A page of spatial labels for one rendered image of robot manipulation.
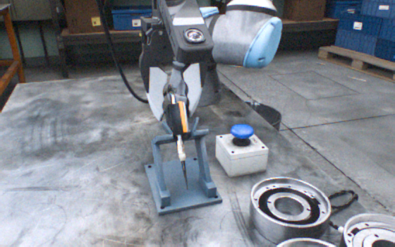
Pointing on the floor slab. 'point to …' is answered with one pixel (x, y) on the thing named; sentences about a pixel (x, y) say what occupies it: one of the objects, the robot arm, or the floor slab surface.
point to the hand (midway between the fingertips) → (175, 113)
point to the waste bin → (272, 116)
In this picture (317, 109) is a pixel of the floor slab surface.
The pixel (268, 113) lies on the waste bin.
